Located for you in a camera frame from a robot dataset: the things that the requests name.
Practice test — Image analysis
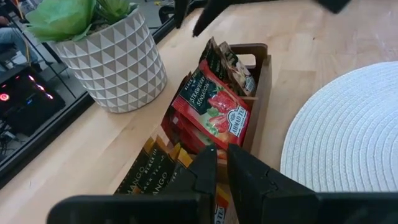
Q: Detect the brown tea packet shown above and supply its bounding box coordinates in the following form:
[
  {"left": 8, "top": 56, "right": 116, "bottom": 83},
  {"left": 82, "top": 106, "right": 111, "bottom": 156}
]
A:
[
  {"left": 198, "top": 36, "right": 231, "bottom": 83},
  {"left": 218, "top": 40, "right": 257, "bottom": 98}
]

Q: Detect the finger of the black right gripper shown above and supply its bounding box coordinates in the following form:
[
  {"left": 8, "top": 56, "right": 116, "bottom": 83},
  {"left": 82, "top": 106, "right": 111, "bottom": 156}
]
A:
[
  {"left": 173, "top": 0, "right": 191, "bottom": 29},
  {"left": 192, "top": 0, "right": 233, "bottom": 38}
]

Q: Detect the black mesh computer case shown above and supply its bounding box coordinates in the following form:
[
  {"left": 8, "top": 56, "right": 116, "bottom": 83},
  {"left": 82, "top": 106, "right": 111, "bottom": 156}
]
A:
[{"left": 0, "top": 65, "right": 67, "bottom": 138}]

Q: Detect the brown wooden tea box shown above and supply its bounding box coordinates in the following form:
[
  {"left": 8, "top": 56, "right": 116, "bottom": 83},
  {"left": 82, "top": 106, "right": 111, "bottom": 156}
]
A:
[{"left": 114, "top": 42, "right": 273, "bottom": 224}]

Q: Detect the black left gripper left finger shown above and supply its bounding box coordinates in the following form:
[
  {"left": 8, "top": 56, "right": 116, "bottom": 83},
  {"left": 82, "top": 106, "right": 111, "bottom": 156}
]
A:
[{"left": 164, "top": 144, "right": 218, "bottom": 224}]

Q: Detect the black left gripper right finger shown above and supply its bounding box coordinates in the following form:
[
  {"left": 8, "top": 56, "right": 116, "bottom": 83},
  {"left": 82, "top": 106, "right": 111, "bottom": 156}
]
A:
[{"left": 226, "top": 143, "right": 318, "bottom": 224}]

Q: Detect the green succulent plant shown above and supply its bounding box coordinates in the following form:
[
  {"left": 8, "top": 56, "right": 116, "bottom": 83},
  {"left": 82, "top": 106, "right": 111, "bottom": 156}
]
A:
[{"left": 24, "top": 0, "right": 140, "bottom": 44}]

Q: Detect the person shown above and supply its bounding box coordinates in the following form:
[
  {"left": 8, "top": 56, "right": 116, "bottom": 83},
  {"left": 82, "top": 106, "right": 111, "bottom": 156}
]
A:
[{"left": 0, "top": 14, "right": 43, "bottom": 71}]

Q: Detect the white round woven placemat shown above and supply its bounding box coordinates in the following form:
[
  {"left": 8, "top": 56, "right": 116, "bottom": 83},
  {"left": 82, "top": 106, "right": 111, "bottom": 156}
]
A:
[{"left": 279, "top": 60, "right": 398, "bottom": 194}]

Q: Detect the white triangle-patterned plant pot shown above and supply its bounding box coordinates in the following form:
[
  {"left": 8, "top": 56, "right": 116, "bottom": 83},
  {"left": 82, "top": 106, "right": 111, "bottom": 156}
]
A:
[{"left": 53, "top": 7, "right": 169, "bottom": 114}]

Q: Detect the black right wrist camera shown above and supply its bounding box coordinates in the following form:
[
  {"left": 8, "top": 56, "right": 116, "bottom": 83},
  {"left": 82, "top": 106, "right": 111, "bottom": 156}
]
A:
[{"left": 316, "top": 0, "right": 353, "bottom": 15}]

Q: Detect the red tea packet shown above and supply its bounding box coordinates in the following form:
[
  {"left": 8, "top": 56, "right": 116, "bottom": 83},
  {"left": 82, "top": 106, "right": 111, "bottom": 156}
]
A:
[
  {"left": 160, "top": 107, "right": 187, "bottom": 147},
  {"left": 167, "top": 108, "right": 212, "bottom": 155},
  {"left": 170, "top": 59, "right": 252, "bottom": 151}
]

